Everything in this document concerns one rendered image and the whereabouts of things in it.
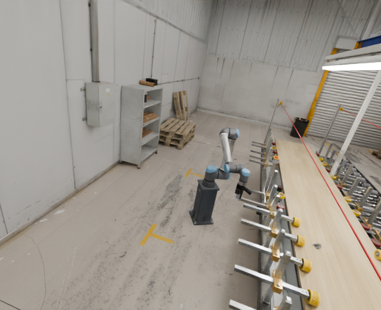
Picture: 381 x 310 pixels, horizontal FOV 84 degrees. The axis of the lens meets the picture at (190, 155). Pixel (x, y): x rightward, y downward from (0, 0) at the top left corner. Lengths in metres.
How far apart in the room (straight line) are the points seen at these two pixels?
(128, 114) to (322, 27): 8.04
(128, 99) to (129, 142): 0.81
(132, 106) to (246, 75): 6.62
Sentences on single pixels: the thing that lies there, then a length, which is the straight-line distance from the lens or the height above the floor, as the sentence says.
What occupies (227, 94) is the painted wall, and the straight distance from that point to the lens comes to 9.94.
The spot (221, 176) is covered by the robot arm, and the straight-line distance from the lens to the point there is 2.93.
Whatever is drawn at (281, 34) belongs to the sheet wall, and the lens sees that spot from 9.95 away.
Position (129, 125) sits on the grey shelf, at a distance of 4.20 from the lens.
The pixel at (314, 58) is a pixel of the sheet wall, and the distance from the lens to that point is 10.08.
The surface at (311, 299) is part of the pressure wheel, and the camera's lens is 1.72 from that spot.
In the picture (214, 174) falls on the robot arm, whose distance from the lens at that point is 2.90.
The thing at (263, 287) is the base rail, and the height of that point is 0.70.
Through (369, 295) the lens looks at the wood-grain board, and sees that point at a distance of 2.11.
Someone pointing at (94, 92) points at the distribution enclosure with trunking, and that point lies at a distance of 3.32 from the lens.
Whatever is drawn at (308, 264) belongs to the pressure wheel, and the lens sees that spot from 1.89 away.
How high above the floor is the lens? 2.16
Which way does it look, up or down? 24 degrees down
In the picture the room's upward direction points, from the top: 10 degrees clockwise
